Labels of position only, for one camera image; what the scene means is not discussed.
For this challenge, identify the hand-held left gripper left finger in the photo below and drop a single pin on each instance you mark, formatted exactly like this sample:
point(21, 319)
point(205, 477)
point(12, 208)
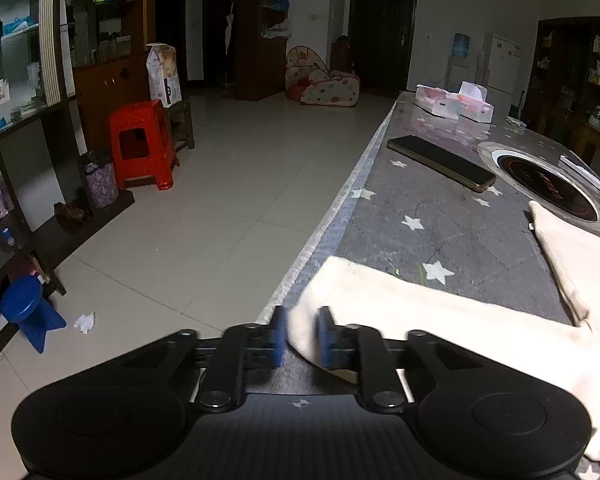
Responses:
point(278, 335)

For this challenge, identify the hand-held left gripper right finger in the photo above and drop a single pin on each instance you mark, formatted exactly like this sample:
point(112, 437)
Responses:
point(324, 337)

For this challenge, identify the cream fleece garment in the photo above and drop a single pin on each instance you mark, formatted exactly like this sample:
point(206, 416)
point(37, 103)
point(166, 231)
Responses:
point(455, 325)

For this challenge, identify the grey star-print tablecloth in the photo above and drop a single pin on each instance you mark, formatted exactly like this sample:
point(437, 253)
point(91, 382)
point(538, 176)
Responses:
point(430, 230)

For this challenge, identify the crumpled white paper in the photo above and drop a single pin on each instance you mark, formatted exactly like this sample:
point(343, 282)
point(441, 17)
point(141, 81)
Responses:
point(85, 322)

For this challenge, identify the black smartphone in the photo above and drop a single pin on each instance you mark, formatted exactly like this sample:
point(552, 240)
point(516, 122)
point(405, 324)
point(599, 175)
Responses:
point(440, 162)

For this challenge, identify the small wooden stool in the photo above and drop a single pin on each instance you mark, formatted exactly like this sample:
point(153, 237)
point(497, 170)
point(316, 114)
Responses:
point(184, 125)

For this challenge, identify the red plastic stool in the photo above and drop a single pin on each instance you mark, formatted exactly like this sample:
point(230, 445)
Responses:
point(142, 145)

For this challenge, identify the purple patterned waste bin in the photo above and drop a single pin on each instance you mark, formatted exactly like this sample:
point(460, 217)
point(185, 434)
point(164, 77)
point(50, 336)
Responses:
point(100, 180)

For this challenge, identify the brown shoes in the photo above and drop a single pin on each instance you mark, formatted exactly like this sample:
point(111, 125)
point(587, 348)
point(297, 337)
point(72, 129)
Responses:
point(70, 211)

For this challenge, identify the blue plastic stool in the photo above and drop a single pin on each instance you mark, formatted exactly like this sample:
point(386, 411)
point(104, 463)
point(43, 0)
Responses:
point(30, 310)

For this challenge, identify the spotted kids play tent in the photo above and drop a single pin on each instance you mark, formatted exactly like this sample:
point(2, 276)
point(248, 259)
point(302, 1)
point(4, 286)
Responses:
point(325, 87)

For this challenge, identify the round built-in induction cooker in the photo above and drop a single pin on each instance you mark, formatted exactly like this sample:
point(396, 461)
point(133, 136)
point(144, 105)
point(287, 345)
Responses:
point(545, 185)

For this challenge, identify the pink white tissue box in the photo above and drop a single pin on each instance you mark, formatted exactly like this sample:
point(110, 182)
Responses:
point(476, 107)

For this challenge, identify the white paper sack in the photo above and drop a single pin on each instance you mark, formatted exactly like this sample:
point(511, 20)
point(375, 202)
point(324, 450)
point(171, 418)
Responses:
point(164, 77)

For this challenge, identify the dark wooden bookshelf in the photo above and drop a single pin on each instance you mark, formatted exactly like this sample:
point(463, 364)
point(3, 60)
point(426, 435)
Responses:
point(260, 50)

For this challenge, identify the small yellow-green packet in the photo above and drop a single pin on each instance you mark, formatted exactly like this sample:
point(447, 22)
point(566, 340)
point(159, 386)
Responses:
point(515, 121)

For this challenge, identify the white remote control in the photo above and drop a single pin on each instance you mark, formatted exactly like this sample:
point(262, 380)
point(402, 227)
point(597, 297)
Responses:
point(582, 172)

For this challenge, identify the dark wooden door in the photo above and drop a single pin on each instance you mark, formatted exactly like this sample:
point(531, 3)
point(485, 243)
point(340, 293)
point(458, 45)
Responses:
point(380, 35)

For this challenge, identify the water dispenser with blue bottle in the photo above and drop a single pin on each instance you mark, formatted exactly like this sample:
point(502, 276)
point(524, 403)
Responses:
point(460, 60)

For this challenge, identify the white refrigerator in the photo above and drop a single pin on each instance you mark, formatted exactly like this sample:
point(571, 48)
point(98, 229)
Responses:
point(502, 65)

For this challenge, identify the glass display cabinet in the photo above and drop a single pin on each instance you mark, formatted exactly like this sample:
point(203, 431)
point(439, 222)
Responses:
point(55, 60)

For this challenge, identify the dark wooden shelf cabinet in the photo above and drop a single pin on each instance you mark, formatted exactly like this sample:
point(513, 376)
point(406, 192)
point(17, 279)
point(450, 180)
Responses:
point(570, 70)

